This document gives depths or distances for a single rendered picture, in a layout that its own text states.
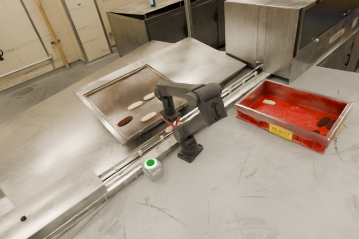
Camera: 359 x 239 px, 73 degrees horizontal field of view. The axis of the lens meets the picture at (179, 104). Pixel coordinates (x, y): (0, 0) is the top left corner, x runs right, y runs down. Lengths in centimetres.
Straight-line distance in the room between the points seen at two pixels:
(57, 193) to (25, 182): 34
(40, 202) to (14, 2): 376
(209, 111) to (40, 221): 76
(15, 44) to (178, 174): 392
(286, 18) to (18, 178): 169
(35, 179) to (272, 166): 116
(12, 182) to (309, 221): 137
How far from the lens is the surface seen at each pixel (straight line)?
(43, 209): 117
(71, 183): 119
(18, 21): 464
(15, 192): 148
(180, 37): 340
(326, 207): 113
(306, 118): 147
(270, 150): 126
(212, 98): 81
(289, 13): 157
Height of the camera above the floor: 173
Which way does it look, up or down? 35 degrees down
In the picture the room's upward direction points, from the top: 10 degrees counter-clockwise
